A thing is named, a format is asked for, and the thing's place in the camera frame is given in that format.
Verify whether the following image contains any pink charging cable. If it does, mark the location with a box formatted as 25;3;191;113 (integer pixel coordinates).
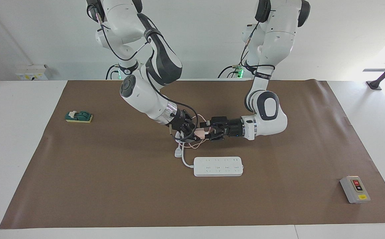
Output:
178;114;213;149

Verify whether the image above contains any white power strip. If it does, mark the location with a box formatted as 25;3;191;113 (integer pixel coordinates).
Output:
193;156;244;177

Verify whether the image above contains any brown table mat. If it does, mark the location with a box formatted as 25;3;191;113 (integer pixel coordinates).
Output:
0;80;385;229

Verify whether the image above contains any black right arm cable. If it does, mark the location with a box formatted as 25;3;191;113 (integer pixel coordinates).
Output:
88;3;199;128

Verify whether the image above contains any black left base cable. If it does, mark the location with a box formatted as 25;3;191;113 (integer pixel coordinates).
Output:
217;64;243;79

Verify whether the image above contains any black base cable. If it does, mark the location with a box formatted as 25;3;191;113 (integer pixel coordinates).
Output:
105;64;122;80
217;64;243;79

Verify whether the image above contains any black right base cable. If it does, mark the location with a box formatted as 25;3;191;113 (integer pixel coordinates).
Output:
105;64;122;80

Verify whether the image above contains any green knife switch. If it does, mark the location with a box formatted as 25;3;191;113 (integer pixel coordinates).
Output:
65;110;94;124

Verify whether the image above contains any grey on-off switch box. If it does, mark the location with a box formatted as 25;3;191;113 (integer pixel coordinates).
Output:
339;175;371;204

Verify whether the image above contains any white wall outlet box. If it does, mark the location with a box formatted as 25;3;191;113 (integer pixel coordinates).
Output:
15;64;48;81

